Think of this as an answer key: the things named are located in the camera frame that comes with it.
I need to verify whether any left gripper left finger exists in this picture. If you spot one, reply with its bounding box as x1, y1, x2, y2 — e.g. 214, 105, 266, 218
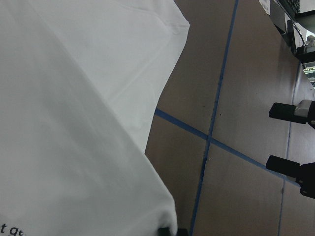
158, 228, 171, 236

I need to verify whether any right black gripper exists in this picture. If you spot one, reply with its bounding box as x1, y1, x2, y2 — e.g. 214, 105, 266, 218
266, 100, 315, 196

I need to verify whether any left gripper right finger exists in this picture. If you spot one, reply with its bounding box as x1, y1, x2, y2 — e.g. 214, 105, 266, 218
177, 228, 188, 236

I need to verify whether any white long-sleeve printed shirt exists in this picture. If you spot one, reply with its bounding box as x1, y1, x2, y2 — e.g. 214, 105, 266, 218
0, 0, 189, 236

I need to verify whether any black white labelled box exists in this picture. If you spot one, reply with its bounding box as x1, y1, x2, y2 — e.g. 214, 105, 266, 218
258, 0, 286, 34

